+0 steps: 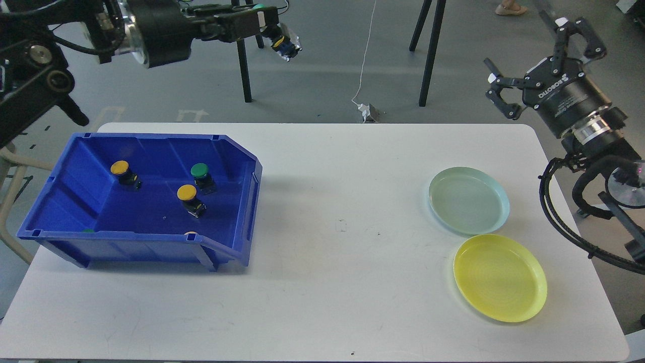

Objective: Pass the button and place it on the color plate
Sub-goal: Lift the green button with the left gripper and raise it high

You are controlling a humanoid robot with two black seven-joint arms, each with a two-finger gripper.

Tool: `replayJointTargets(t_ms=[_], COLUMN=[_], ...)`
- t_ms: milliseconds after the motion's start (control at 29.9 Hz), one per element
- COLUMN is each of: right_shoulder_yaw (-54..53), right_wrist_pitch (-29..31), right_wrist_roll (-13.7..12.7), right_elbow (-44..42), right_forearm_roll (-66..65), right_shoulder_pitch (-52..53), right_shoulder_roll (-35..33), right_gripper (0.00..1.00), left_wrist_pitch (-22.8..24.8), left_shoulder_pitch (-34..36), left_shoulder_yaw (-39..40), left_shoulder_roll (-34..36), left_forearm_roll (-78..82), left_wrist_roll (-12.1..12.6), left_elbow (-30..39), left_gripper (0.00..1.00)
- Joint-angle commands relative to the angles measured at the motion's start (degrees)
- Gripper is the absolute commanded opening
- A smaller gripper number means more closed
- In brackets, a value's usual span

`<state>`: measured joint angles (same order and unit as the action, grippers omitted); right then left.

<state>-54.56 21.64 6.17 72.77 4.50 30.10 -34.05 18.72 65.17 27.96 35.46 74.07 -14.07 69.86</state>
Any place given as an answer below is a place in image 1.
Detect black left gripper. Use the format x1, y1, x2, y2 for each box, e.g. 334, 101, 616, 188
123, 1, 256, 69

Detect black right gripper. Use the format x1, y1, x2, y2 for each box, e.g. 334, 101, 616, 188
484, 17, 628, 147

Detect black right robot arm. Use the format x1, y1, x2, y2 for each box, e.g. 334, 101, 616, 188
484, 10, 644, 274

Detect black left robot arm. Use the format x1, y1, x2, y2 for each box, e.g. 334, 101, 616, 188
1, 1, 302, 147

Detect light green plate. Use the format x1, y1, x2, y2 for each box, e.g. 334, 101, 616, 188
428, 167, 510, 236

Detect yellow plate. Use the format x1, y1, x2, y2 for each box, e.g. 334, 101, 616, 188
453, 234, 548, 323

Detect left black tripod legs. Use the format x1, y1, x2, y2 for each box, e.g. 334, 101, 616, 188
231, 1, 265, 103

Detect black tripod legs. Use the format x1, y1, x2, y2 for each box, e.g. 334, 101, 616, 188
231, 1, 265, 103
408, 1, 447, 107

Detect person's foot in sandal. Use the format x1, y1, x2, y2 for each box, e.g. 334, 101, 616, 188
495, 1, 528, 16

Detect right black tripod legs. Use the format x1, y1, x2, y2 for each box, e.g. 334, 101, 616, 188
408, 1, 447, 107

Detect blue plastic bin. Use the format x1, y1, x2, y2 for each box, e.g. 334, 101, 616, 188
17, 133, 262, 271

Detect white cable with plug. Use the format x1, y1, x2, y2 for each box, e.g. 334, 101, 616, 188
351, 0, 380, 124

